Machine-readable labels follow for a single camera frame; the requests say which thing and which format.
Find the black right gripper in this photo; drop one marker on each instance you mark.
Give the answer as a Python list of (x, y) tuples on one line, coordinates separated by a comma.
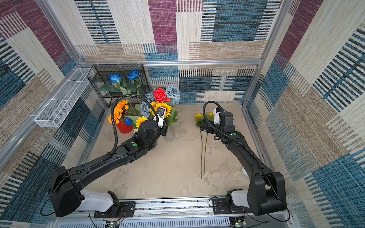
[(211, 128)]

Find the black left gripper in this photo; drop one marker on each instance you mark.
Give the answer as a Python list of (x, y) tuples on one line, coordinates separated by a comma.
[(164, 128)]

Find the yellow sunflower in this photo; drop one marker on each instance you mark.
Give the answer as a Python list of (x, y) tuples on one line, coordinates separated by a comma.
[(168, 107), (198, 119)]

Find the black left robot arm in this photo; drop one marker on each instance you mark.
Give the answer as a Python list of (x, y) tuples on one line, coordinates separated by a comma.
[(66, 186)]

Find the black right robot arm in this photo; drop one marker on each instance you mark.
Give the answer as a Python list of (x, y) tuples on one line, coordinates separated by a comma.
[(266, 192)]

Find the clear glass vase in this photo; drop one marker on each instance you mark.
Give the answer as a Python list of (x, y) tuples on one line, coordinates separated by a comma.
[(170, 134)]

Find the red rose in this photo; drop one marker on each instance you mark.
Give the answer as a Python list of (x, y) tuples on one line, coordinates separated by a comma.
[(161, 96)]

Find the small blue flower bud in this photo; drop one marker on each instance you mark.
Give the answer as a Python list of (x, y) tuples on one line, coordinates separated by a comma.
[(128, 121)]

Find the red flower pot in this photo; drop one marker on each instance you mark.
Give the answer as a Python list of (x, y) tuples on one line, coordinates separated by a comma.
[(123, 128)]

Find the grey blue rose bunch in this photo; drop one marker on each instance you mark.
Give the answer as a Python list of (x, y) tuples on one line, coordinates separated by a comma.
[(172, 92)]

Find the orange marigold bunch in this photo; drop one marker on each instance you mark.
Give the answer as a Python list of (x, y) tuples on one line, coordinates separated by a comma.
[(120, 111)]

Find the white round clock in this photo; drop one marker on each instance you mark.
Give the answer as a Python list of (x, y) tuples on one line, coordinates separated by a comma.
[(244, 172)]

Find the right blue rose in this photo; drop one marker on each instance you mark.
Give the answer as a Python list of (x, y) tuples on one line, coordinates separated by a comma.
[(133, 75)]

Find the left blue rose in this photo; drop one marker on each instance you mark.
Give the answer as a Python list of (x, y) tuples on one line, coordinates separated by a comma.
[(115, 78)]

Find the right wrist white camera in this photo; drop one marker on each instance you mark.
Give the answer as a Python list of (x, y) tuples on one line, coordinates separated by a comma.
[(216, 113)]

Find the black wire mesh shelf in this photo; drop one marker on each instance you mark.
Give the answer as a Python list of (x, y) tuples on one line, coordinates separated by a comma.
[(98, 78)]

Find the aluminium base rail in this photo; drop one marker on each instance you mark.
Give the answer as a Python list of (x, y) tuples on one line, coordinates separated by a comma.
[(198, 212)]

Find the white wire mesh tray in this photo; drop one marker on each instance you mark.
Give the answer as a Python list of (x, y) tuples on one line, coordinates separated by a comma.
[(57, 109)]

